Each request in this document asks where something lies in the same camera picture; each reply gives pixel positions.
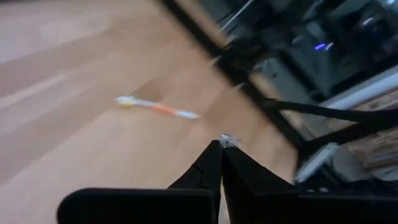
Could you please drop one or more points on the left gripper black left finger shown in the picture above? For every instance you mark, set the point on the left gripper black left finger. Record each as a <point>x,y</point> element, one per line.
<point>199,177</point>

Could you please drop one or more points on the black metal rig frame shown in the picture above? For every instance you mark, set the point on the black metal rig frame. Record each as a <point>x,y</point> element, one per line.
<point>236,74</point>

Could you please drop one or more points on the computer tower blue lights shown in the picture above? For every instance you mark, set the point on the computer tower blue lights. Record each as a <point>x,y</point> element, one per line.
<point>314,53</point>

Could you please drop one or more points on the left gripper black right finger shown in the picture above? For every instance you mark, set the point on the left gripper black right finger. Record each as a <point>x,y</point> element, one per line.
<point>258,193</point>

